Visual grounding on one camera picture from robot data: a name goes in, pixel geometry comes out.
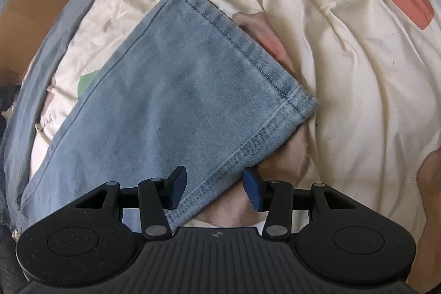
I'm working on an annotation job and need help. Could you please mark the light blue denim shorts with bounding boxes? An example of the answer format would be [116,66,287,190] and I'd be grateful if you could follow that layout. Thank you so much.
[1,0,317,232]

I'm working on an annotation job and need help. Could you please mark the person bare foot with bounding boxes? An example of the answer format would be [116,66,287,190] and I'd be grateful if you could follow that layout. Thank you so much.
[408,149,440,293]

